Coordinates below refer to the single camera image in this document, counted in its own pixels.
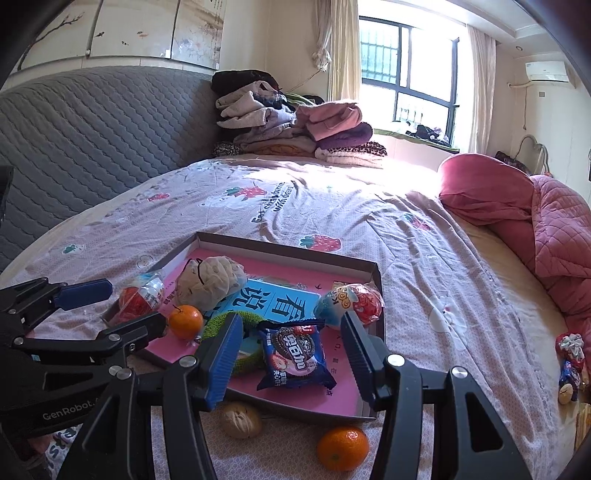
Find orange with stem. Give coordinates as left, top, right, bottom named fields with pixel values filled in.
left=167, top=304, right=205, bottom=342

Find heart-shaped metal chair back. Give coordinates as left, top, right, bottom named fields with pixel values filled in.
left=514, top=134, right=551, bottom=174

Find blue cookie packet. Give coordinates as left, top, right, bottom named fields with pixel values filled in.
left=256, top=319, right=337, bottom=391

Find blue and red snack packet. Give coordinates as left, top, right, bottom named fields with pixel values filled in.
left=313, top=282, right=384, bottom=330

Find printed pink bedspread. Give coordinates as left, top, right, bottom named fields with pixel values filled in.
left=0, top=156, right=580, bottom=480

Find brown cardboard box pink inside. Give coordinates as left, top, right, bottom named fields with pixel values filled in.
left=102, top=232, right=384, bottom=422

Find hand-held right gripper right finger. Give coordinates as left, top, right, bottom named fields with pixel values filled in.
left=340, top=312, right=523, bottom=480

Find grey quilted headboard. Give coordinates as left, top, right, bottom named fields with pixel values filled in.
left=0, top=65, right=223, bottom=274

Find white air conditioner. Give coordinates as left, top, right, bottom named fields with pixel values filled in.
left=525, top=60, right=570, bottom=84

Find beige cloth bundle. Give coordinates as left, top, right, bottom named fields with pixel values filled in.
left=176, top=256, right=249, bottom=311

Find pile of folded clothes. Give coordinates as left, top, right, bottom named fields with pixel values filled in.
left=211, top=69, right=388, bottom=165

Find yellow snack packet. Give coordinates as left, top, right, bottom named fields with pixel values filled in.
left=574, top=403, right=591, bottom=452

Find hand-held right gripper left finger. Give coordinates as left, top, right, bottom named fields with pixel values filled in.
left=55, top=313, right=245, bottom=480

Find cream curtain with tie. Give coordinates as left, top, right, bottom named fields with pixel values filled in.
left=311, top=0, right=362, bottom=106

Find red clear snack bag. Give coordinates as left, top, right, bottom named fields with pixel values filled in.
left=110, top=271, right=166, bottom=325

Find dark clothes on sill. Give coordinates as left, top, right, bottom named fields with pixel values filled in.
left=405, top=123, right=451, bottom=144

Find green fuzzy ring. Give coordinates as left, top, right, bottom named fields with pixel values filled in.
left=200, top=311, right=269, bottom=377

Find black framed window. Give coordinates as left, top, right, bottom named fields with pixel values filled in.
left=359, top=16, right=461, bottom=149

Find pink quilted blanket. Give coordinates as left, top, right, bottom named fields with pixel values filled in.
left=437, top=153, right=591, bottom=335

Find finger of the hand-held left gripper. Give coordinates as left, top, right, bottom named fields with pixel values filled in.
left=13, top=312, right=167, bottom=366
left=0, top=277, right=114, bottom=343

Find painted wall panels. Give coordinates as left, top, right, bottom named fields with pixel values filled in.
left=17, top=0, right=228, bottom=71

